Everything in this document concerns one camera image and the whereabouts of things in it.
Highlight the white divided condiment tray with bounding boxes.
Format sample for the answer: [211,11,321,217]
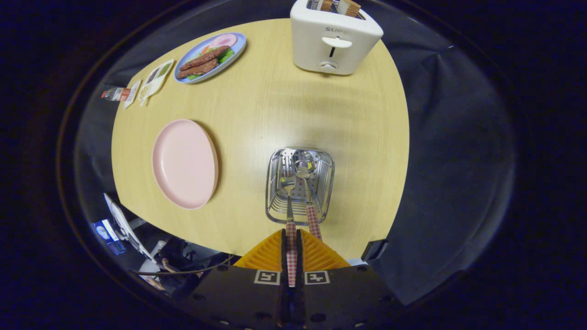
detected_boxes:
[138,59,175,107]

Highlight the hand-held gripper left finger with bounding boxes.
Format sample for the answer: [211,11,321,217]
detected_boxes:
[193,229,288,330]

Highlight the pink plate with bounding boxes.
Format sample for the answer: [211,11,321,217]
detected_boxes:
[152,119,219,210]

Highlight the black table clamp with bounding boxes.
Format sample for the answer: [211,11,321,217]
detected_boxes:
[361,238,389,262]

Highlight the spoon with red checked handle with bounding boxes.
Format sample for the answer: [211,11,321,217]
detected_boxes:
[293,156,323,241]

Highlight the brown grilled sausage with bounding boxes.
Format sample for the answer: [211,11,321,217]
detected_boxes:
[177,58,220,79]
[179,45,231,72]

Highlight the blue screen device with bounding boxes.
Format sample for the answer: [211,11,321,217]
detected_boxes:
[92,219,127,256]

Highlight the green lettuce leaves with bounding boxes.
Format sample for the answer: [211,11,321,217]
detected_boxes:
[186,46,235,81]

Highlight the fork with red checked handle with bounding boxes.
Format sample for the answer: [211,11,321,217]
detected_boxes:
[281,179,299,288]

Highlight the thin dark cable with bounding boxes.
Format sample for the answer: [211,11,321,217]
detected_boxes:
[131,254,237,276]

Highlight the clear water bottle red label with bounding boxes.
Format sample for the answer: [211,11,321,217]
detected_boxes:
[101,87,133,101]

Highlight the small white coaster tray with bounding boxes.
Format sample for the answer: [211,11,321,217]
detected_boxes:
[123,79,142,110]

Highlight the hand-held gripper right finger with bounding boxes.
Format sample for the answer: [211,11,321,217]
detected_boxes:
[296,229,399,330]

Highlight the white toaster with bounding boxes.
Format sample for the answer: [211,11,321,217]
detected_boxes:
[290,0,384,76]

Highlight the metal wire cutlery basket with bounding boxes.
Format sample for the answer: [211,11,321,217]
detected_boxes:
[265,147,336,226]

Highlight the pink ham slice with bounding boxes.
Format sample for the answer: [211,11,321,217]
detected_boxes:
[209,33,238,49]

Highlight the blue food plate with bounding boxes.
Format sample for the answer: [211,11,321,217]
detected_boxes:
[174,32,247,84]

